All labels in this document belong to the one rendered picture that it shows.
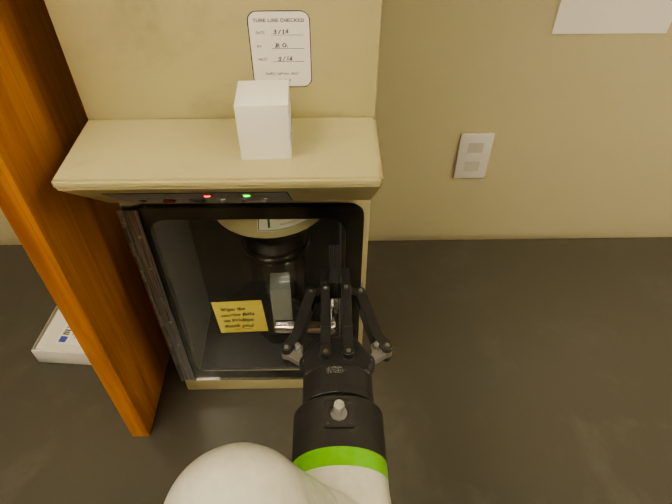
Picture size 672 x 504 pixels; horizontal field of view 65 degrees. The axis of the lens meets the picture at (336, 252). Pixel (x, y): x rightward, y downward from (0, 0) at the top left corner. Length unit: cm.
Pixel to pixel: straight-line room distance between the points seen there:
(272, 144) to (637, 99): 88
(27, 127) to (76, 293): 21
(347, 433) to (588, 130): 91
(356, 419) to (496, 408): 55
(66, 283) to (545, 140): 95
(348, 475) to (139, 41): 46
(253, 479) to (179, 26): 42
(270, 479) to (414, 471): 60
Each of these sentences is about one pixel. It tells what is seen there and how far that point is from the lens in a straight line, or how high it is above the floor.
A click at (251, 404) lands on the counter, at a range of 102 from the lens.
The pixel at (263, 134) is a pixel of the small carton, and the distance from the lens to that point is 53.
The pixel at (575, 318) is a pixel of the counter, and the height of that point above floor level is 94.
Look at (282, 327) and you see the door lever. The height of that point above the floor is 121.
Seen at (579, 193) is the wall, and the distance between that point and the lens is 136.
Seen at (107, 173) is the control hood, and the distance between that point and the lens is 56.
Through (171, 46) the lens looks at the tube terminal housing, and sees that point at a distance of 59.
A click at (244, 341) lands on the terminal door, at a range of 89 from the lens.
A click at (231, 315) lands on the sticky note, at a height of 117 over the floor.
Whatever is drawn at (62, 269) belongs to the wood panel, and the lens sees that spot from 71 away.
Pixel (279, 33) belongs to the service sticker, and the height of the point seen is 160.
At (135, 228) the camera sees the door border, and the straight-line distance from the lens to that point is 73.
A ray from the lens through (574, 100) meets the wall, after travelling 120.
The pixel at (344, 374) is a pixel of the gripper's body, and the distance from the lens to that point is 56.
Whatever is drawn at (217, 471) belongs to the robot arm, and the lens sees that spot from 39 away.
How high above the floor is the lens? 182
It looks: 45 degrees down
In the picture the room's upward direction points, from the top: straight up
